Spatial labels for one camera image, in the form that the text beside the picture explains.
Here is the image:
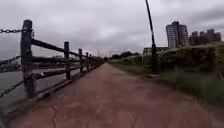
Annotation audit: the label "group of distant buildings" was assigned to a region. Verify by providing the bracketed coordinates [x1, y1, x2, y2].
[188, 28, 222, 47]

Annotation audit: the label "distant trees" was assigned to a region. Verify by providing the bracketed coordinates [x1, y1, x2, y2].
[109, 50, 141, 60]

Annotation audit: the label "green hedge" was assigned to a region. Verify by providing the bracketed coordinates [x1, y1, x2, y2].
[113, 42, 224, 75]

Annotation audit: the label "dark lamp pole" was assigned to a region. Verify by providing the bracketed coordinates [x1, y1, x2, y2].
[144, 0, 159, 74]

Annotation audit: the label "wooden post and chain fence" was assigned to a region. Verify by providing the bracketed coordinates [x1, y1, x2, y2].
[0, 19, 105, 104]

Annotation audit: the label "grey water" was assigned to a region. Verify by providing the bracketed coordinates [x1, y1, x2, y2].
[0, 63, 88, 104]

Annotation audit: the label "grass verge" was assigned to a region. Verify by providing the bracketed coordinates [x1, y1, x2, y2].
[109, 62, 224, 108]

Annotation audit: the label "low dark building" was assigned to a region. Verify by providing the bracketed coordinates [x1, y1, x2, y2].
[142, 46, 170, 56]

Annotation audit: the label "reddish paved path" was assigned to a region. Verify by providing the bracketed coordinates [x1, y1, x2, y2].
[6, 62, 224, 128]

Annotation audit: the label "tall tower building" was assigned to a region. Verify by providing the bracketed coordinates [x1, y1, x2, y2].
[165, 20, 190, 50]

